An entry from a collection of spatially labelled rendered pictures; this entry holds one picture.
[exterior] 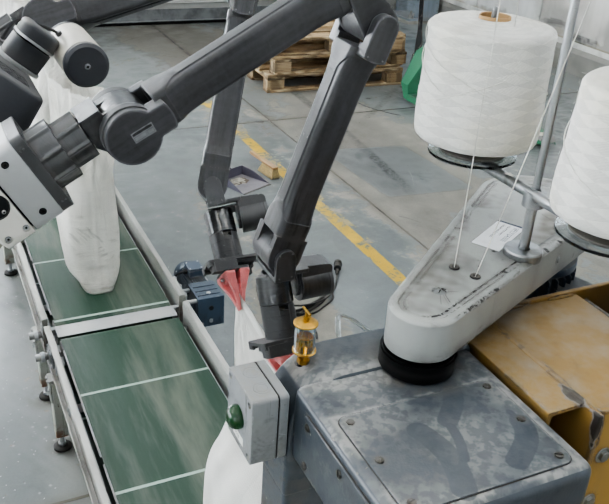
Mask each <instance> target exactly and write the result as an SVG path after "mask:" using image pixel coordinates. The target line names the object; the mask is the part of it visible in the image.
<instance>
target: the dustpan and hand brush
mask: <svg viewBox="0 0 609 504"><path fill-rule="evenodd" d="M250 154H251V155H253V156H254V157H256V158H257V159H259V160H260V161H261V162H262V164H261V165H260V167H259V168H258V171H260V172H261V173H262V174H263V175H265V176H267V177H268V178H270V179H271V180H272V179H273V178H274V179H275V178H276V179H278V178H280V175H279V172H278V167H277V166H276V165H274V164H273V163H271V162H270V161H268V160H267V159H265V158H263V157H262V156H260V155H259V154H257V153H256V152H255V151H253V150H251V151H250ZM269 185H271V184H270V183H268V182H267V181H266V180H265V179H263V178H262V177H261V176H260V175H258V174H257V173H256V172H255V171H253V170H251V169H249V168H247V167H245V166H243V165H240V166H237V167H235V168H232V167H231V166H230V174H229V179H228V185H227V187H229V188H231V189H233V190H235V191H237V192H239V193H241V194H244V195H246V194H249V193H251V192H254V191H256V190H259V189H261V188H264V187H266V186H269Z"/></svg>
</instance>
